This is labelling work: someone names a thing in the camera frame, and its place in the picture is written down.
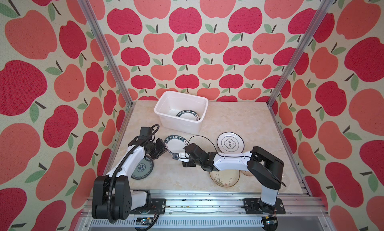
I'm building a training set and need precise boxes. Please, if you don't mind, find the teal rim lettered plate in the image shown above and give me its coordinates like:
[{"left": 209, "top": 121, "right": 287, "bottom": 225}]
[
  {"left": 165, "top": 135, "right": 189, "bottom": 154},
  {"left": 176, "top": 110, "right": 200, "bottom": 121}
]

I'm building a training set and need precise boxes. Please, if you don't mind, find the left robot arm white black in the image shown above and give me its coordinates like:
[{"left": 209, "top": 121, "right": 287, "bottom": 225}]
[{"left": 92, "top": 138, "right": 167, "bottom": 224}]

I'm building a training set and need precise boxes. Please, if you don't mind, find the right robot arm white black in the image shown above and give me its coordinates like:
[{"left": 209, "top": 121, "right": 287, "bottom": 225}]
[{"left": 173, "top": 143, "right": 284, "bottom": 207}]

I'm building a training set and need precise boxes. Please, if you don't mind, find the white plastic bin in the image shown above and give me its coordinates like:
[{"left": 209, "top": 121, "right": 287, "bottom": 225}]
[{"left": 154, "top": 91, "right": 209, "bottom": 135}]

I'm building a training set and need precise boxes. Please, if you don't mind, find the blue patterned plate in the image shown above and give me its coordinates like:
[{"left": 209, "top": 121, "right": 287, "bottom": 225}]
[{"left": 131, "top": 156, "right": 154, "bottom": 180}]

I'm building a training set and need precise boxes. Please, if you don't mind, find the cream plate with plant drawing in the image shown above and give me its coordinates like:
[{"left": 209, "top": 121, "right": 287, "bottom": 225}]
[{"left": 210, "top": 170, "right": 240, "bottom": 188}]

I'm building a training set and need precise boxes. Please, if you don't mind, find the brown glass plate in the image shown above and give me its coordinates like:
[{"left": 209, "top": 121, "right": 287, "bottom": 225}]
[{"left": 241, "top": 170, "right": 253, "bottom": 177}]

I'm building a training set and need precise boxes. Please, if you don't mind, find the clear glass plate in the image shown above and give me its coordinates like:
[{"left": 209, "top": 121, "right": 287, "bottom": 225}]
[{"left": 279, "top": 173, "right": 291, "bottom": 193}]

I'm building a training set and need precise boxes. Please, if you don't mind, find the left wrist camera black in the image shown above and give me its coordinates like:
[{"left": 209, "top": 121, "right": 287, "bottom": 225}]
[{"left": 139, "top": 127, "right": 154, "bottom": 140}]

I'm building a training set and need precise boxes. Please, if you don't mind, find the white plate with black ring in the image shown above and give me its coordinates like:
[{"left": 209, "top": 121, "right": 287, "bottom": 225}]
[{"left": 217, "top": 132, "right": 245, "bottom": 154}]

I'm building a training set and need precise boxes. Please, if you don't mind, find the aluminium front rail frame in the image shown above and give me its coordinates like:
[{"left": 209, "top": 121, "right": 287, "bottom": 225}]
[{"left": 73, "top": 187, "right": 337, "bottom": 231}]

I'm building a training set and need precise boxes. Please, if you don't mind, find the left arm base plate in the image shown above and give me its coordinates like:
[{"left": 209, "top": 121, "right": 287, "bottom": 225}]
[{"left": 130, "top": 199, "right": 166, "bottom": 215}]

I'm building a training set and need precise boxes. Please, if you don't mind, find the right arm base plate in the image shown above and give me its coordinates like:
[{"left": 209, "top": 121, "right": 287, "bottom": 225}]
[{"left": 242, "top": 198, "right": 286, "bottom": 215}]

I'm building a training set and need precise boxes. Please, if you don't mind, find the aluminium frame post left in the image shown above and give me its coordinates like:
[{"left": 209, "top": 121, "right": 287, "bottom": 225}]
[{"left": 77, "top": 0, "right": 134, "bottom": 108}]

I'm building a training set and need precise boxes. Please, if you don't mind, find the aluminium frame post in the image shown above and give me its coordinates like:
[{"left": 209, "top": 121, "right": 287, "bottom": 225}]
[
  {"left": 267, "top": 0, "right": 336, "bottom": 110},
  {"left": 77, "top": 0, "right": 134, "bottom": 108}
]

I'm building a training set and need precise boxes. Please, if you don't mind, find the aluminium frame post right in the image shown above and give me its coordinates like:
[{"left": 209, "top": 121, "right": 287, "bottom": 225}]
[{"left": 267, "top": 0, "right": 336, "bottom": 110}]

